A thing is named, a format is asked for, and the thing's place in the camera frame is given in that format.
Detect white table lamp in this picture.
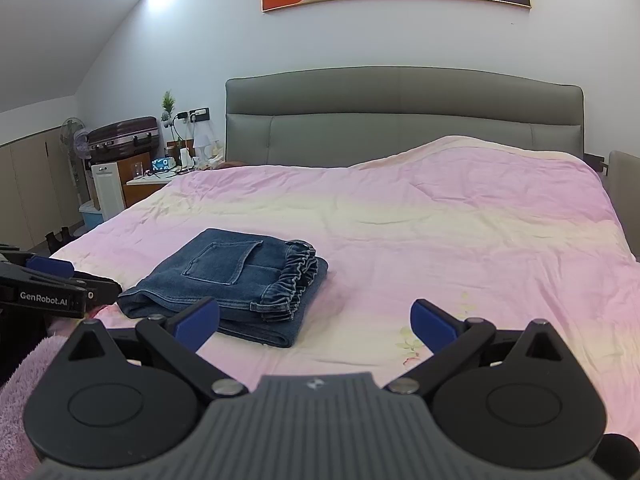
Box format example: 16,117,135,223
192,131,215,169

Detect grey upholstered headboard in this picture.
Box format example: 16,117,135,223
225,66,585,168

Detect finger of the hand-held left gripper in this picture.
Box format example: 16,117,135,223
30,271,123,307
0,251,77,282

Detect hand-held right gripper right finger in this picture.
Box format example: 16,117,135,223
382,298,571,396

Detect dark maroon suitcase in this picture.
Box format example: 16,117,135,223
87,116,161,164

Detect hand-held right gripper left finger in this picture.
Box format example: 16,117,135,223
64,298,249,400

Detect black shoes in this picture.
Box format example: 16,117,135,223
44,227,72,252

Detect pink fluffy cloth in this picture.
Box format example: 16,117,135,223
0,334,69,480

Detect blue denim pants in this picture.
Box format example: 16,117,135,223
117,228,329,349

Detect beige built-in wardrobe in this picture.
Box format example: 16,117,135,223
0,127,84,252

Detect green potted plant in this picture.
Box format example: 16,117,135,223
160,90,177,127

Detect light blue plastic bin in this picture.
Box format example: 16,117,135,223
78,200,106,234

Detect grey upholstered furniture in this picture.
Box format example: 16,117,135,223
601,150,640,262

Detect white standing fan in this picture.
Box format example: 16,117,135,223
60,117,92,207

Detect pink floral quilt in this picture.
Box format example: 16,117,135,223
47,135,640,461

